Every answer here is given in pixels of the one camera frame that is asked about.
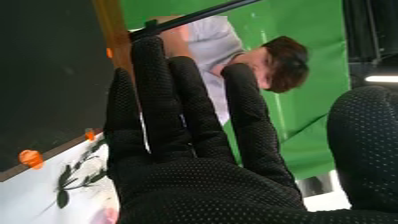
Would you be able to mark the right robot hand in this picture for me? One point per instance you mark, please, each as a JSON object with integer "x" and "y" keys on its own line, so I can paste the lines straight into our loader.
{"x": 197, "y": 186}

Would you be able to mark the dark mat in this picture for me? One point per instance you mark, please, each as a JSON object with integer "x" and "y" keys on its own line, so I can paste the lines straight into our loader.
{"x": 47, "y": 83}

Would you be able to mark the person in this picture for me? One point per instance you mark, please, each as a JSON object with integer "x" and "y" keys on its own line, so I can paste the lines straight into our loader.
{"x": 216, "y": 38}

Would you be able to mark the pink flower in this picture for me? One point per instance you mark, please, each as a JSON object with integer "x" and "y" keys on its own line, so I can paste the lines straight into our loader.
{"x": 110, "y": 216}

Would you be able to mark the green sprig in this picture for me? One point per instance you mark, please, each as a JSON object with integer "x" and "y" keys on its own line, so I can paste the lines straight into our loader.
{"x": 65, "y": 176}

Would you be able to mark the white sheet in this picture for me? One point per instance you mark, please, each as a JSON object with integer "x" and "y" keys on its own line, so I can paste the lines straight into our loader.
{"x": 28, "y": 200}

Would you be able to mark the black stand pole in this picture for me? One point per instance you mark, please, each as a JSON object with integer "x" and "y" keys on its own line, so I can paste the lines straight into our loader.
{"x": 197, "y": 17}

